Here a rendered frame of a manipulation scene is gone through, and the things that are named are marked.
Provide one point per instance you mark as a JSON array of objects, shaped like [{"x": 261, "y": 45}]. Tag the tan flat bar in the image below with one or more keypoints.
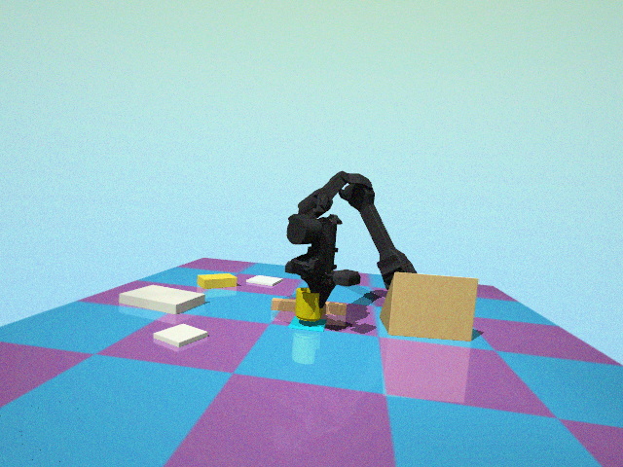
[{"x": 289, "y": 305}]

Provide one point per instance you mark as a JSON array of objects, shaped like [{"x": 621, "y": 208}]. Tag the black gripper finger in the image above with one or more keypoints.
[
  {"x": 313, "y": 285},
  {"x": 325, "y": 290}
]

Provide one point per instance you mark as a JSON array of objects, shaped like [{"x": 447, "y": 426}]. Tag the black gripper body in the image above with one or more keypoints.
[{"x": 344, "y": 277}]

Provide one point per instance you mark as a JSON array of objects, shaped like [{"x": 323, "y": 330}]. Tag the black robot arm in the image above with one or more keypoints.
[{"x": 305, "y": 228}]

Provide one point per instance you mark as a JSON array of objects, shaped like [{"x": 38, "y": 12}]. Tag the yellow cup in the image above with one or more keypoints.
[{"x": 307, "y": 305}]

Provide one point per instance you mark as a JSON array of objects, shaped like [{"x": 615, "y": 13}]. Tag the small white flat block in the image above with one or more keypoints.
[{"x": 180, "y": 335}]

